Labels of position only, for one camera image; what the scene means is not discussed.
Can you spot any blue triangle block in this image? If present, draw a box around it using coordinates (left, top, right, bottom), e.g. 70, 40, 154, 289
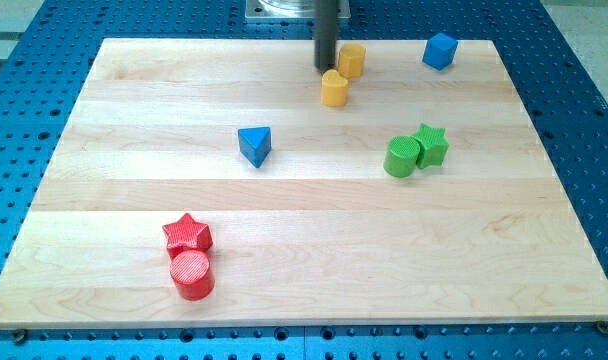
238, 127, 272, 168

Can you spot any red star block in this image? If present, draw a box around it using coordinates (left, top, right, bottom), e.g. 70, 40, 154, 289
162, 213, 213, 259

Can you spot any yellow heart block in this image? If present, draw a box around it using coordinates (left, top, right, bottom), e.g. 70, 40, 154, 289
321, 69, 349, 107

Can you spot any green star block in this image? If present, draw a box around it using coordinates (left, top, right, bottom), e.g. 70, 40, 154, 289
411, 123, 449, 169

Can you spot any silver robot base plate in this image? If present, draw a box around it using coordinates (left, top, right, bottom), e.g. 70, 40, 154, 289
244, 0, 351, 21

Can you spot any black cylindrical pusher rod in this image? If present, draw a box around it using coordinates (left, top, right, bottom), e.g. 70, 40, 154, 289
313, 0, 339, 73

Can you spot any blue perforated metal table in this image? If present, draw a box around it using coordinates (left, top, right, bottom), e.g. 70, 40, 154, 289
0, 1, 608, 359

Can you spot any light wooden board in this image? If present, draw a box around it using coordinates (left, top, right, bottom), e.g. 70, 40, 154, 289
0, 38, 608, 329

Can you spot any green cylinder block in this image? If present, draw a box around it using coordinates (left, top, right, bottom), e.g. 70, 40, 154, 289
383, 136, 420, 178

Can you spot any blue cube block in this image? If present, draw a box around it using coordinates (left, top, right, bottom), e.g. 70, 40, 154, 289
422, 33, 458, 71

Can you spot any red cylinder block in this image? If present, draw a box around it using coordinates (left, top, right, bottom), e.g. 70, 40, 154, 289
170, 250, 215, 301

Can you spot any yellow hexagon block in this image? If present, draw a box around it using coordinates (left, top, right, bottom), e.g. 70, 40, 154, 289
337, 43, 366, 78

